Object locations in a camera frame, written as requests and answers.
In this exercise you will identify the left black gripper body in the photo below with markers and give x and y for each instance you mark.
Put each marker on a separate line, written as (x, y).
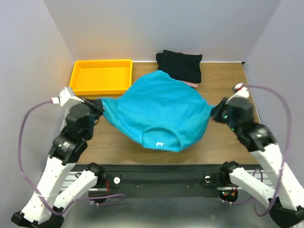
(90, 131)

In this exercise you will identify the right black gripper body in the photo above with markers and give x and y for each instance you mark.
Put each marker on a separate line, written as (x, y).
(218, 111)

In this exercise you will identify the teal t shirt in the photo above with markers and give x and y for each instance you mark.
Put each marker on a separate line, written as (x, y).
(159, 113)

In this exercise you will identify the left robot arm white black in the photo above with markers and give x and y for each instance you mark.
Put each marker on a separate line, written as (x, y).
(65, 199)

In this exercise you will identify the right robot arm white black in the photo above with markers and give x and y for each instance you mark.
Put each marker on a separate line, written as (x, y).
(285, 199)

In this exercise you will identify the yellow plastic tray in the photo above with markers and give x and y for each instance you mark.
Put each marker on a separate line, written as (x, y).
(101, 77)

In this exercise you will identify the folded pink t shirt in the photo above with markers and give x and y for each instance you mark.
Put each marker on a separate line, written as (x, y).
(193, 85)

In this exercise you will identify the folded black t shirt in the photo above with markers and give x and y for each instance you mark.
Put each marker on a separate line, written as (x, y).
(179, 66)

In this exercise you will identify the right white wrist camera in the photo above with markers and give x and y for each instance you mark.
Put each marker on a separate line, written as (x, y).
(239, 90)

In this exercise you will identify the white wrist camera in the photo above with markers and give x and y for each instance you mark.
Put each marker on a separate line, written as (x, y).
(66, 98)
(239, 90)

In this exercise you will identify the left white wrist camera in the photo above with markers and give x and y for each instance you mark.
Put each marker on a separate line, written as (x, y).
(66, 98)

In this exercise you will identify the aluminium frame rail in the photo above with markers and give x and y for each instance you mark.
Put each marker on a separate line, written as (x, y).
(62, 157)

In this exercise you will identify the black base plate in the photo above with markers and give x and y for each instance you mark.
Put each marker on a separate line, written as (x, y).
(162, 181)

